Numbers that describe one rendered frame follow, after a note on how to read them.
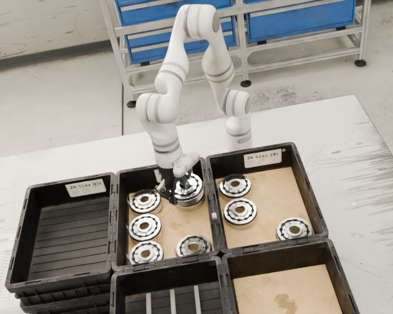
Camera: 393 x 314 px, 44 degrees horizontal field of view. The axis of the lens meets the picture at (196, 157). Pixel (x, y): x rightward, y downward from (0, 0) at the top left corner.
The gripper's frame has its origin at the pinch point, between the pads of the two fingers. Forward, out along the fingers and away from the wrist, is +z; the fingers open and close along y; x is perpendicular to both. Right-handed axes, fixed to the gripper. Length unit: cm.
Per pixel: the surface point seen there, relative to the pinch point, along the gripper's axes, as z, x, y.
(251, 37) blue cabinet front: 64, -96, -175
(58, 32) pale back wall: 76, -259, -135
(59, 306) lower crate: 19.5, -16.1, 39.9
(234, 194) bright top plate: 14.4, 5.1, -18.5
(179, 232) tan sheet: 17.2, -2.1, 1.4
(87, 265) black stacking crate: 17.4, -18.0, 26.3
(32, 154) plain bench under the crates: 30, -93, -3
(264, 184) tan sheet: 17.2, 9.7, -29.2
